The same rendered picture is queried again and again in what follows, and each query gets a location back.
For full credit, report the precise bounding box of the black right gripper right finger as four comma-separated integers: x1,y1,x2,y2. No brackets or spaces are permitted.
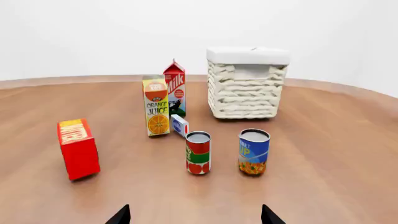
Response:
261,203,287,224

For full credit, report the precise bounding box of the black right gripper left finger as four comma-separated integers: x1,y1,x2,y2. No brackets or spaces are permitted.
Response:
104,203,131,224

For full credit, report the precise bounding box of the red green tomato sauce can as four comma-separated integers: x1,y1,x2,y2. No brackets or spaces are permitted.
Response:
185,131,212,175

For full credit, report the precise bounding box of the white woven basket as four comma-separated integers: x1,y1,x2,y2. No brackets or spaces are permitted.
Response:
206,46,292,121

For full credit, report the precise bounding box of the blue alphabet soup can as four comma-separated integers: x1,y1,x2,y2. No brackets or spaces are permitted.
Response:
238,128,271,176

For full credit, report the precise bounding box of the red yellow box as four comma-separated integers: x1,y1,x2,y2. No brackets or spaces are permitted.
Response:
57,118,101,181

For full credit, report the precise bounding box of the small white blue box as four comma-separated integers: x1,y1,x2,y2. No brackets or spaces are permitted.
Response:
170,114,190,138

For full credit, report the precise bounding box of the orange juice carton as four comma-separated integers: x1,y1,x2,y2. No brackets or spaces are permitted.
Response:
142,74,171,138

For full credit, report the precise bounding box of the red milk carton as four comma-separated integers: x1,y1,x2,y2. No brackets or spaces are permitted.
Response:
162,58,188,119

